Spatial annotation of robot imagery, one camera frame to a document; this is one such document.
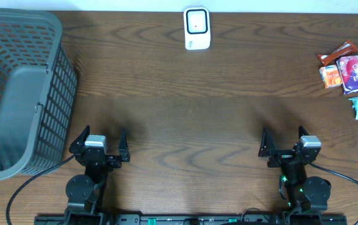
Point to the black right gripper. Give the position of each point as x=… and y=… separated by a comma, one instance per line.
x=281, y=157

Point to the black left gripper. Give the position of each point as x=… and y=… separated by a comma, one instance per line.
x=100, y=159

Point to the orange Kleenex tissue pack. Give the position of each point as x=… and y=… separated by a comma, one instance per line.
x=330, y=76

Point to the orange chocolate bar wrapper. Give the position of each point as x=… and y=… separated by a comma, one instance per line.
x=345, y=49

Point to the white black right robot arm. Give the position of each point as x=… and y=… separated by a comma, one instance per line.
x=307, y=196

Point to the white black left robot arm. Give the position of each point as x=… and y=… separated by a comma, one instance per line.
x=85, y=192

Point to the white barcode scanner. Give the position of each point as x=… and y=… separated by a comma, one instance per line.
x=197, y=28

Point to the grey plastic mesh basket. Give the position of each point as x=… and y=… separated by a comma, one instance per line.
x=38, y=88

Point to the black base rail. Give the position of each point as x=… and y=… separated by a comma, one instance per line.
x=135, y=219

